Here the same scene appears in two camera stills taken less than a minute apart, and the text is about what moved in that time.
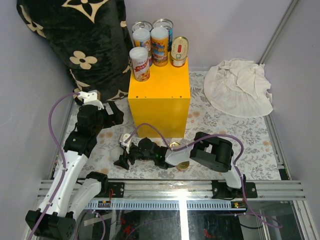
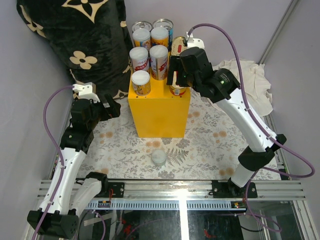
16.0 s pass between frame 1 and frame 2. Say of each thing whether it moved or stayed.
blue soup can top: stayed
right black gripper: moved
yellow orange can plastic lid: stayed
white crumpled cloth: stayed
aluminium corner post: stayed
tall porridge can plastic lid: stayed
